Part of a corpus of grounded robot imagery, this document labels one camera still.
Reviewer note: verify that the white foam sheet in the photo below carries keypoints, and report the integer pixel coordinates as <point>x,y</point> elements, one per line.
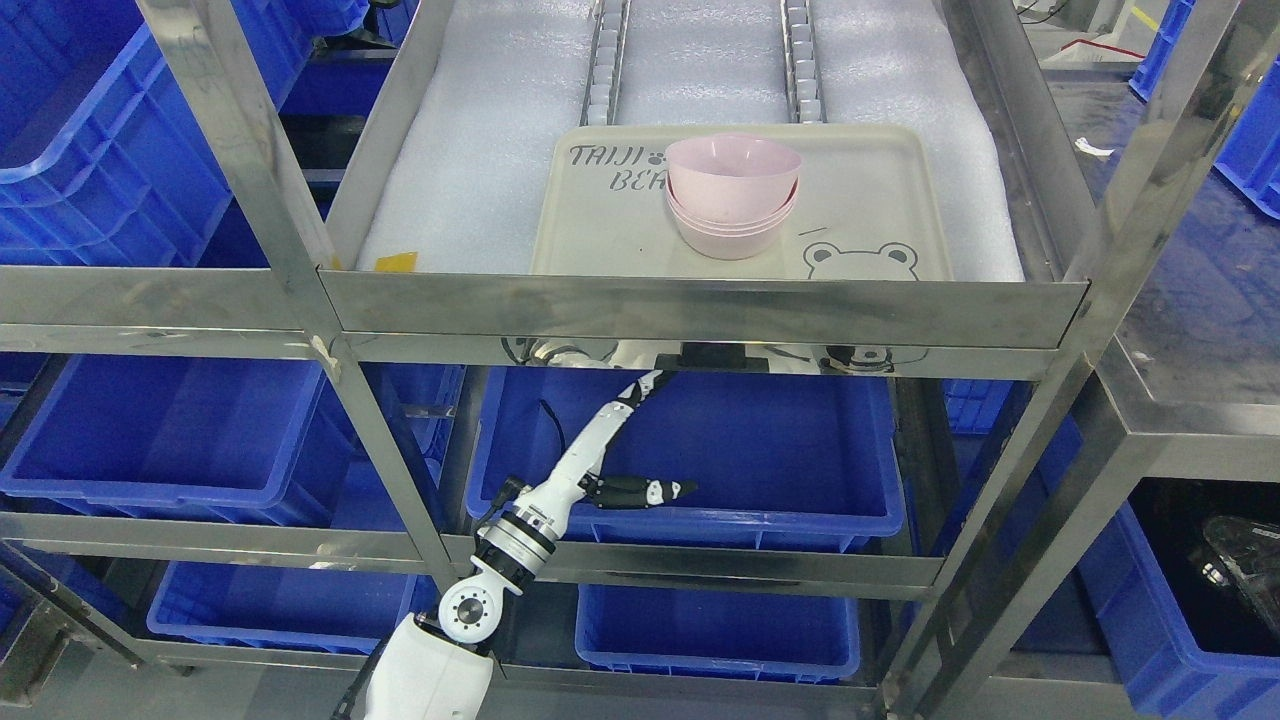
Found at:
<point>465,193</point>

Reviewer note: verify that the large blue crate upper left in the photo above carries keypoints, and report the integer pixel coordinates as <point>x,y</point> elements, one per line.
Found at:
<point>103,161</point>

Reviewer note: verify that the blue bin middle left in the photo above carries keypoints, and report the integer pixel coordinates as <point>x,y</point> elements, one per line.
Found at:
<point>259,442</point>

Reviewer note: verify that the blue bin bottom left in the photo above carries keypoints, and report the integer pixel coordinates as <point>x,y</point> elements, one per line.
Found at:
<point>326,611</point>

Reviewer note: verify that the blue bin under tray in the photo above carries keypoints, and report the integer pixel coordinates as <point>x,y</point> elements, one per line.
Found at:
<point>780,462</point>

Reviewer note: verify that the black helmet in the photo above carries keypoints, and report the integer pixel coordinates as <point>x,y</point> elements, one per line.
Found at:
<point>1247,559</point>

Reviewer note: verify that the beige bear tray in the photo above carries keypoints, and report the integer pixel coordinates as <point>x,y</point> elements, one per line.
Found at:
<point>865,208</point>

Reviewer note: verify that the pink ikea bowl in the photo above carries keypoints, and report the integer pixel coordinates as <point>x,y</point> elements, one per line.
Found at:
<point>732,178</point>

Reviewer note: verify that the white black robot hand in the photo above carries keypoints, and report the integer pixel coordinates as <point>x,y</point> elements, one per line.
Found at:
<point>590,460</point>

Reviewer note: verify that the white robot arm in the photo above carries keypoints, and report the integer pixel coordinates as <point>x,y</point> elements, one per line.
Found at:
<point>435,664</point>

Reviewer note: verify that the blue bin with helmet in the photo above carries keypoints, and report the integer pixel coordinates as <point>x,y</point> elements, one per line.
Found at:
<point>1184,648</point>

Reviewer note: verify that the stainless steel shelf rack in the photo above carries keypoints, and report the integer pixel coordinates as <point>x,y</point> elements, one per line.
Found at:
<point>1053,332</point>

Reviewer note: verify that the blue bin bottom centre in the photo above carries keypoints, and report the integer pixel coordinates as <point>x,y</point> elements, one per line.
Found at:
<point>730,635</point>

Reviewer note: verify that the stack of pink bowls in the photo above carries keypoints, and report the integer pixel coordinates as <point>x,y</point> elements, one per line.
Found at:
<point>730,242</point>

